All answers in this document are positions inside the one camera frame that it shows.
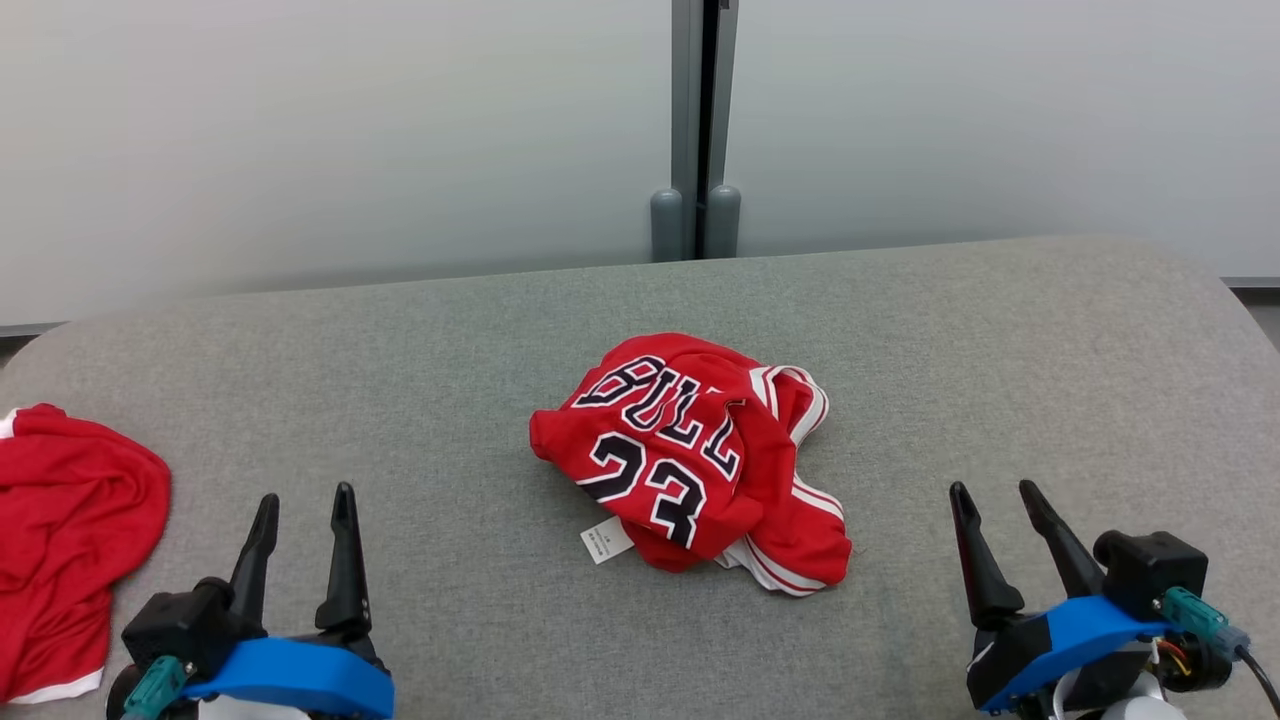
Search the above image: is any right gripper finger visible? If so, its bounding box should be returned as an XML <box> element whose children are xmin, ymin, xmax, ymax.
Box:
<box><xmin>948</xmin><ymin>482</ymin><xmax>1027</xmax><ymax>631</ymax></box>
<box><xmin>1018</xmin><ymin>480</ymin><xmax>1107</xmax><ymax>601</ymax></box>

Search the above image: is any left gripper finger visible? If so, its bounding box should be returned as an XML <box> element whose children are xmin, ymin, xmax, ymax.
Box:
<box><xmin>228</xmin><ymin>493</ymin><xmax>282</xmax><ymax>633</ymax></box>
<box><xmin>314</xmin><ymin>482</ymin><xmax>374</xmax><ymax>643</ymax></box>

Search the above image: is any black cable teal connector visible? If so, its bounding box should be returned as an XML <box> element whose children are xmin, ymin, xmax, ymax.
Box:
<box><xmin>1160</xmin><ymin>587</ymin><xmax>1280</xmax><ymax>716</ymax></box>
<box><xmin>120</xmin><ymin>655</ymin><xmax>193</xmax><ymax>720</ymax></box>

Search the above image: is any red Bulls 23 jersey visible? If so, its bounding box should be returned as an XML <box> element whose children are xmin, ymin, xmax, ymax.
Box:
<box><xmin>528</xmin><ymin>332</ymin><xmax>854</xmax><ymax>598</ymax></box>

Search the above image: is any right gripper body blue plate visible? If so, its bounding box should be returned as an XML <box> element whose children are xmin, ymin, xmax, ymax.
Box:
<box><xmin>965</xmin><ymin>596</ymin><xmax>1173</xmax><ymax>715</ymax></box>

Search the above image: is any red shorts white trim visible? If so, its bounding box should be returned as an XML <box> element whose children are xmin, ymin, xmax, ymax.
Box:
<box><xmin>0</xmin><ymin>403</ymin><xmax>173</xmax><ymax>706</ymax></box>

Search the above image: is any grey cylindrical post bumper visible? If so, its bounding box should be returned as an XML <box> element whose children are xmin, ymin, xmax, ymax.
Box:
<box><xmin>703</xmin><ymin>184</ymin><xmax>743</xmax><ymax>259</ymax></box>
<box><xmin>650</xmin><ymin>188</ymin><xmax>687</xmax><ymax>263</ymax></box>

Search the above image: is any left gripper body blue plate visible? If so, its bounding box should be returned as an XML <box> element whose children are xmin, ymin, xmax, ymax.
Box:
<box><xmin>180</xmin><ymin>625</ymin><xmax>397</xmax><ymax>720</ymax></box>

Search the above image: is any grey partition frame post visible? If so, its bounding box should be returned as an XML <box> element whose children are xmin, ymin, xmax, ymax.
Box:
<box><xmin>670</xmin><ymin>0</ymin><xmax>741</xmax><ymax>261</ymax></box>

